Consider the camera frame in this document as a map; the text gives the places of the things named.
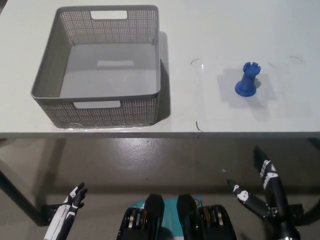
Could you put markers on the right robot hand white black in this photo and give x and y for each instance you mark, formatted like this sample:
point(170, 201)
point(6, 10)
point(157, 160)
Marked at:
point(275, 195)

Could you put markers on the dark grey table leg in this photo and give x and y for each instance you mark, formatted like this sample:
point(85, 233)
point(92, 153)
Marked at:
point(313, 207)
point(20, 195)

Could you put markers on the grey perforated plastic basket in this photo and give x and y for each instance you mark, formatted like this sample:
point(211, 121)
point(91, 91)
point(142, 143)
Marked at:
point(100, 117)

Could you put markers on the blue rook chess piece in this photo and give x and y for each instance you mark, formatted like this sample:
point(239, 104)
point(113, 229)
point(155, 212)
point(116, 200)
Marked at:
point(247, 81)

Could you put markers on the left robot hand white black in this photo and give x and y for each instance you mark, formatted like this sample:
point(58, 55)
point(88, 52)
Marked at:
point(62, 215)

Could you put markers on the black mesh foot plate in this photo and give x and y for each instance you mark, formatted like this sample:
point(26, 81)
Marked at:
point(296, 209)
point(50, 212)

